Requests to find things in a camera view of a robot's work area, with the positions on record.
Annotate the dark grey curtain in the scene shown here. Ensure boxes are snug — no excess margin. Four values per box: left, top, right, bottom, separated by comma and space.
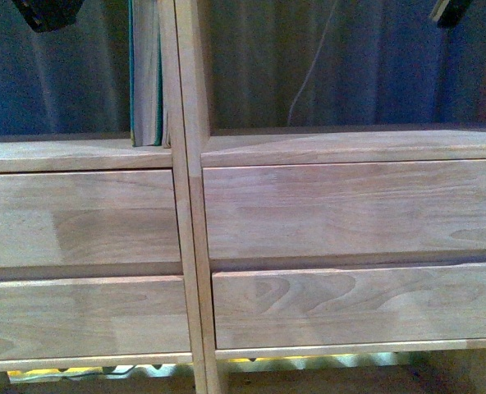
0, 1, 486, 138

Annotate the upper right wooden drawer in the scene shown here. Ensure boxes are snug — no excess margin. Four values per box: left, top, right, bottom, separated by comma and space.
204, 160, 486, 260

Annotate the lower right wooden drawer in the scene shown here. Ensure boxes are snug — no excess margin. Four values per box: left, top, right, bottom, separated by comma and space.
212, 263, 486, 350

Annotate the left wooden shelf unit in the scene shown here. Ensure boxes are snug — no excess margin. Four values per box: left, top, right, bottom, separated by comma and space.
0, 1, 198, 390

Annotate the right wooden shelf unit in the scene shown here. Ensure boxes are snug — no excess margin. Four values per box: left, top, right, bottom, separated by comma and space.
175, 1, 486, 393

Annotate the lower left wooden drawer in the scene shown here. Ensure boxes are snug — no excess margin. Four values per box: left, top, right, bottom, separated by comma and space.
0, 276, 190, 361

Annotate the wooden shelf unit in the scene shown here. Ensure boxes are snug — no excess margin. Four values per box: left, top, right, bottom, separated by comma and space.
0, 1, 198, 390
175, 1, 486, 393

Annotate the green cover book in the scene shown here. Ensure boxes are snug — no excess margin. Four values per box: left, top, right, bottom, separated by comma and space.
128, 0, 163, 147

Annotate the upper left wooden drawer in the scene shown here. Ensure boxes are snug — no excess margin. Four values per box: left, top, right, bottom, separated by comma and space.
0, 170, 180, 268

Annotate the wooden drawer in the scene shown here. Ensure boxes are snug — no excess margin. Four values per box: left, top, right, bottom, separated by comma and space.
0, 170, 180, 268
204, 160, 486, 260
212, 263, 486, 350
0, 276, 190, 361

